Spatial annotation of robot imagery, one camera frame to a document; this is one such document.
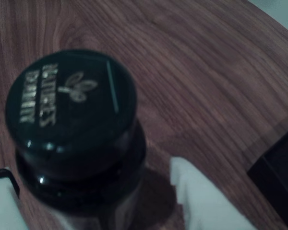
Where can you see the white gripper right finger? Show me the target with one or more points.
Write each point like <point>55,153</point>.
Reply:
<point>206,206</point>

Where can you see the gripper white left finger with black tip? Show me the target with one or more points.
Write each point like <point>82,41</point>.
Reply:
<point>2,206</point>

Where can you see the dark green pill bottle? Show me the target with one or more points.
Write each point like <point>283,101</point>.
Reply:
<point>69,115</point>

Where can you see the black shallow box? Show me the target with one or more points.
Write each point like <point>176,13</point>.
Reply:
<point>278,179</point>

